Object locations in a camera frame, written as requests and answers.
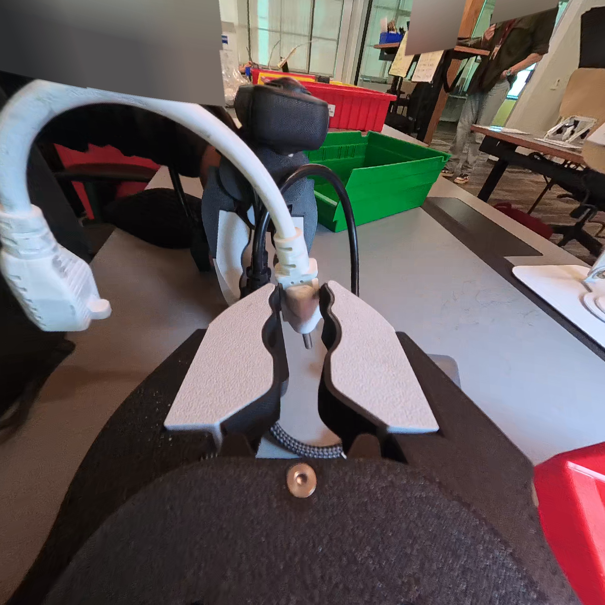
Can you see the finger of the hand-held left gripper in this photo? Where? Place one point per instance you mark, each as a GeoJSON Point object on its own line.
{"type": "Point", "coordinates": [298, 223]}
{"type": "Point", "coordinates": [229, 255]}

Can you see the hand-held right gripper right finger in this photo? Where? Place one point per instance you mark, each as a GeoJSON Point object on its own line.
{"type": "Point", "coordinates": [378, 378]}

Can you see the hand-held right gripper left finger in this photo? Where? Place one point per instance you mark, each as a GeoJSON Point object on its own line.
{"type": "Point", "coordinates": [227, 373]}

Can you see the green plastic bin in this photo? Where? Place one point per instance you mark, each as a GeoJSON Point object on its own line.
{"type": "Point", "coordinates": [387, 189]}

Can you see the person's left forearm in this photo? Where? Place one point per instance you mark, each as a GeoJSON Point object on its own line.
{"type": "Point", "coordinates": [142, 137]}

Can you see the red divided tote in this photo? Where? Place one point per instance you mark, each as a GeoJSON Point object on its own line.
{"type": "Point", "coordinates": [359, 106]}

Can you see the hanging paper sheets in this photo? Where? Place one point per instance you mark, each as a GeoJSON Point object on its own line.
{"type": "Point", "coordinates": [420, 61]}

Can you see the red office chair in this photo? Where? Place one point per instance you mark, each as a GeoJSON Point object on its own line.
{"type": "Point", "coordinates": [104, 160]}

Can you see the white instruction sheet stand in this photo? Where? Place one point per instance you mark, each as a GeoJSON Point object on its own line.
{"type": "Point", "coordinates": [553, 288]}

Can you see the wooden support beam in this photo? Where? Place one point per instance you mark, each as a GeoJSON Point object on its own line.
{"type": "Point", "coordinates": [468, 28]}

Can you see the red floor bag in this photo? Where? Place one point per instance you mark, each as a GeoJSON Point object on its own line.
{"type": "Point", "coordinates": [524, 220]}

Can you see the wooden side table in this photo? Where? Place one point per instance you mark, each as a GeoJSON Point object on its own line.
{"type": "Point", "coordinates": [520, 137]}

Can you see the red plastic bin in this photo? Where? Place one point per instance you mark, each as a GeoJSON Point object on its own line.
{"type": "Point", "coordinates": [576, 520]}

